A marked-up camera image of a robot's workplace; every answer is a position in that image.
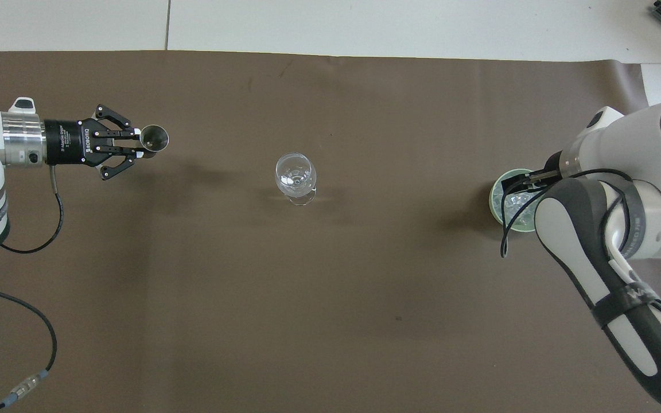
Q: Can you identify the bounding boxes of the clear ice cubes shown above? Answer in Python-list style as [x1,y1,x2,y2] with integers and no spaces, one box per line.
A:
[494,182,541,225]

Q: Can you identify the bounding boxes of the small metal measuring cup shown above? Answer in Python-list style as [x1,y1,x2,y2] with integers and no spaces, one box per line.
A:
[139,124,170,158]

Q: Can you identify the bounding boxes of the green ice bowl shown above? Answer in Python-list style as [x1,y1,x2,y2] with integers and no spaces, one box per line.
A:
[489,168,544,233]

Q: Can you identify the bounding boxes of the clear wine glass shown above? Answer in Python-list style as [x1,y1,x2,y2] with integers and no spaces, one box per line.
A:
[275,151,318,206]

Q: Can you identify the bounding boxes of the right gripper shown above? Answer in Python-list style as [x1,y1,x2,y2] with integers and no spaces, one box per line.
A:
[528,150,563,188]

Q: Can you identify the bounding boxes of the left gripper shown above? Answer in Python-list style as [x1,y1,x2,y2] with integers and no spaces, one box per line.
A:
[43,104,157,182]

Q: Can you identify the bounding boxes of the black cable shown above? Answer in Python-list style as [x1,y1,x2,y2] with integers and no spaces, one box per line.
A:
[0,165,65,254]
[500,168,644,259]
[0,283,59,413]

